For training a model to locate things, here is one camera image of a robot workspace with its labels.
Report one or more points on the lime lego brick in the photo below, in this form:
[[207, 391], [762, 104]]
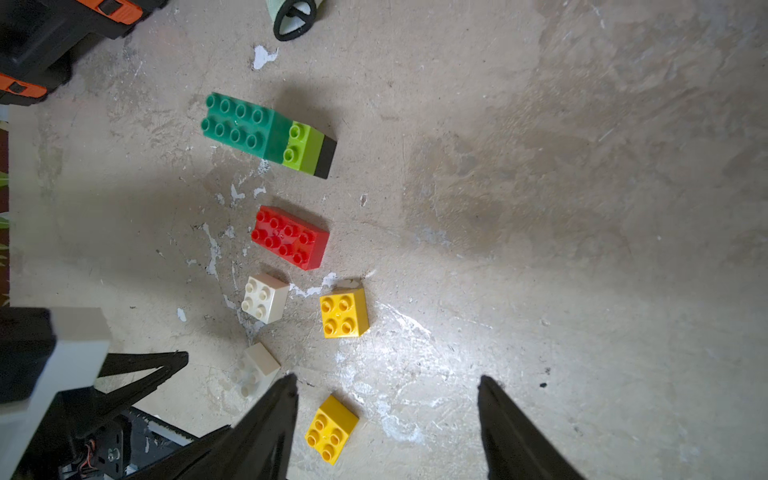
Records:
[[303, 148]]

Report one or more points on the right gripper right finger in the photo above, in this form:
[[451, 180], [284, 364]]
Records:
[[514, 447]]

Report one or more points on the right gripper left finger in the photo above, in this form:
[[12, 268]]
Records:
[[258, 447]]

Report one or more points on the black and green glove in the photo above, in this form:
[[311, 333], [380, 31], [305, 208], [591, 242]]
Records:
[[292, 18]]

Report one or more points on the yellow lego brick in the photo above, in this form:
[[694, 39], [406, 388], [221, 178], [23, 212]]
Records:
[[330, 429], [344, 314]]

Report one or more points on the black 2x2 lego brick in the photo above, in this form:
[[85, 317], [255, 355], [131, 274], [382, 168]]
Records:
[[325, 157]]

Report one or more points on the black plastic tool case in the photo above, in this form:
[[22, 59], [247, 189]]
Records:
[[37, 37]]

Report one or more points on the dark green 2x4 lego brick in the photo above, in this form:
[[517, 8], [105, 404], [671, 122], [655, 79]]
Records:
[[245, 126]]

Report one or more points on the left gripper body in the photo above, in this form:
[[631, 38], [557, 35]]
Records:
[[61, 355]]

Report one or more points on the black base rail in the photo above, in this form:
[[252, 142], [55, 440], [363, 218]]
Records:
[[131, 441]]

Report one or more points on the white lego brick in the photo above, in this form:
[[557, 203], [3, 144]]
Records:
[[256, 371], [265, 298]]

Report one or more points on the red 2x4 lego brick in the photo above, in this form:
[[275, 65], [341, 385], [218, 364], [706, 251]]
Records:
[[300, 243]]

